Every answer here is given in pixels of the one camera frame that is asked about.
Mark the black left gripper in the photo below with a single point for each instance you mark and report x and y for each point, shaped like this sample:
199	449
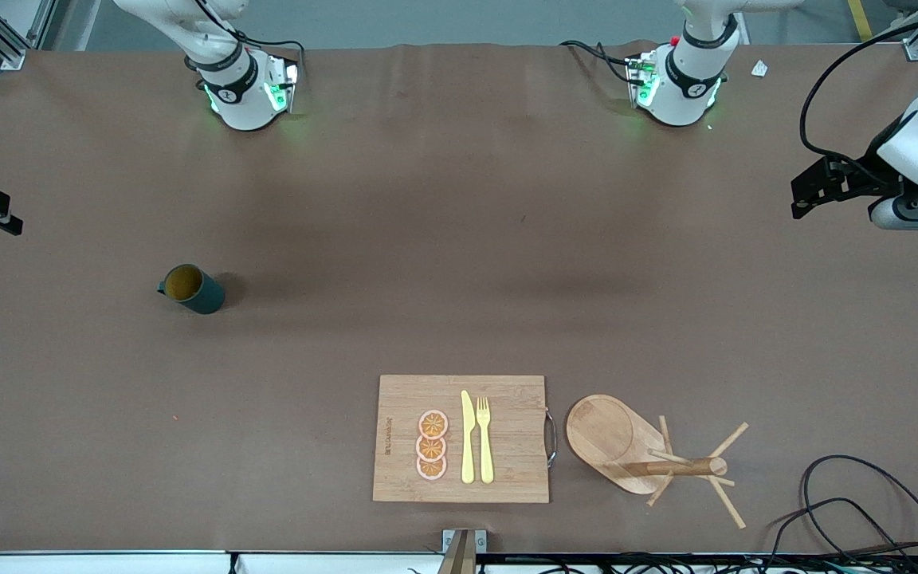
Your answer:
863	179

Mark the dark teal ribbed cup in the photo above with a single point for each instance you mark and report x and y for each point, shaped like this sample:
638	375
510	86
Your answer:
205	299

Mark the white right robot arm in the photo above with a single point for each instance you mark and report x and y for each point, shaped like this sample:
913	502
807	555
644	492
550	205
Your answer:
240	104

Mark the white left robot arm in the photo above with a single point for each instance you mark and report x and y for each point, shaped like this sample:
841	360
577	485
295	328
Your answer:
686	96

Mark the white paper scrap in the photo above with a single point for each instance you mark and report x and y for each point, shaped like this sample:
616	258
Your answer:
759	68

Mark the wooden mug tree stand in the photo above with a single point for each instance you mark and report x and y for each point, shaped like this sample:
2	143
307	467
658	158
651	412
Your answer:
598	434

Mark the bamboo cutting board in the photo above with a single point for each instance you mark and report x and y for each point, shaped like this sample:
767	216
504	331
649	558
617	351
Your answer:
515	446

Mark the yellow plastic fork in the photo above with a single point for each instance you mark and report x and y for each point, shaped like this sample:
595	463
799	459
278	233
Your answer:
485	446

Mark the yellow plastic knife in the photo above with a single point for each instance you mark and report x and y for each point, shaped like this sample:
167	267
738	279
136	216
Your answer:
468	438

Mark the toy orange slice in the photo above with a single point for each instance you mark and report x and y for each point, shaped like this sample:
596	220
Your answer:
433	424

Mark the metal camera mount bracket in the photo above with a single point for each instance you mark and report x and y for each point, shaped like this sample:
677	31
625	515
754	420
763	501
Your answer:
463	546

